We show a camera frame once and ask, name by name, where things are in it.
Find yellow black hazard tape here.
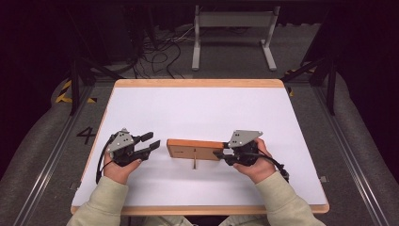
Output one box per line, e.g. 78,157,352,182
55,79,98,105

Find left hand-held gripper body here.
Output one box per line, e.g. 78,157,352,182
106,127,152,168

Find person's right hand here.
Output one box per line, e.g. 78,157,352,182
231,137,278,186

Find white metal stand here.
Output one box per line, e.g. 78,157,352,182
191,5,281,73

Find black metal stand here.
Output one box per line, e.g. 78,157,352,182
66,55,124,117
281,56,339,117

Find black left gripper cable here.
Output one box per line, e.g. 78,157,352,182
95,133,116,186

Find tangle of black floor cables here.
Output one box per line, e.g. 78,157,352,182
131,24,196,80

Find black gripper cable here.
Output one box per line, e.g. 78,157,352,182
95,133,116,186
247,152,291,184

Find orange wooden board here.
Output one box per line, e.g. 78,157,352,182
166,137,226,170

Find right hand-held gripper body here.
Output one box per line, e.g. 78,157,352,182
223,129,264,167

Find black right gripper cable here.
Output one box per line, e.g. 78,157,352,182
247,152,291,184

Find person's left hand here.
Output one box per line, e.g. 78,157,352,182
102,152,143,186

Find person's legs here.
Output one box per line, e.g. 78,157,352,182
139,214,274,226

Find aluminium floor rail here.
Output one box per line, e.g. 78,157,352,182
12,85,96,226
312,85,391,226

